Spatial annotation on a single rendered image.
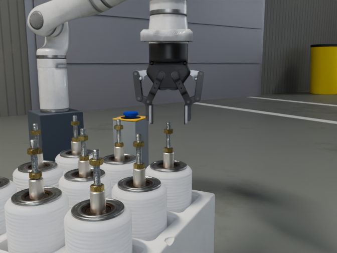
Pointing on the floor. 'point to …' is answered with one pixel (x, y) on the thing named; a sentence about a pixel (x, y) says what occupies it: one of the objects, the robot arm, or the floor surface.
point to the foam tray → (175, 230)
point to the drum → (323, 69)
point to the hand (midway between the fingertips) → (168, 117)
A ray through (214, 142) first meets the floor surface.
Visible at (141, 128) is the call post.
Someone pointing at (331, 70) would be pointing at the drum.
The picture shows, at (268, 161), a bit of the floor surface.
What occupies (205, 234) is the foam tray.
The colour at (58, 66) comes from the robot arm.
